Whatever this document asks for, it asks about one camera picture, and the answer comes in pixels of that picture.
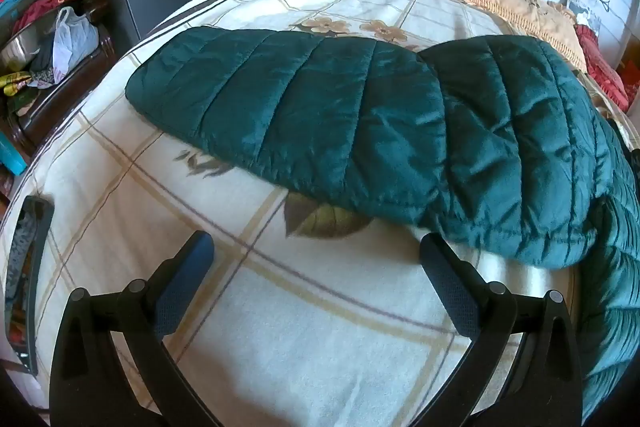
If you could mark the dark green quilted jacket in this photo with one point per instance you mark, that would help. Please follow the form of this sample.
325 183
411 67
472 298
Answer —
325 107

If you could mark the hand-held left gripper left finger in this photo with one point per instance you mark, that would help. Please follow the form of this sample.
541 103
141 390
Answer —
186 272

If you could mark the dark wooden bench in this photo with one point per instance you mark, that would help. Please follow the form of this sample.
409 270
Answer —
60 102

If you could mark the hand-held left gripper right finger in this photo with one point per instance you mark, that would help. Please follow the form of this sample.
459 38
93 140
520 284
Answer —
445 282

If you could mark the framed photo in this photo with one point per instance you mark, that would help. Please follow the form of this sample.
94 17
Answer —
580 3

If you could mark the metal basin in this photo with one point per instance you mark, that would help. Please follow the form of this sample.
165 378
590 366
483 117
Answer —
20 47

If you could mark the white plastic bag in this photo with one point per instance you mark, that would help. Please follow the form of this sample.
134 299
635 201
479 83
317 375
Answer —
75 37

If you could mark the red gold patterned cloth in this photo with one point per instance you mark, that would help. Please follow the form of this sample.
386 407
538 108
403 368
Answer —
50 2

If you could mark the red ruffled cushion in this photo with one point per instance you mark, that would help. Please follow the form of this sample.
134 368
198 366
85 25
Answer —
600 67

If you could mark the floral checked bed blanket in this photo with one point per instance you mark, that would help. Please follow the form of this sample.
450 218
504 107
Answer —
300 357

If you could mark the phone in dark case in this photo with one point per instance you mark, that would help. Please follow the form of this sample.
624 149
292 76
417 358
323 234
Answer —
25 257

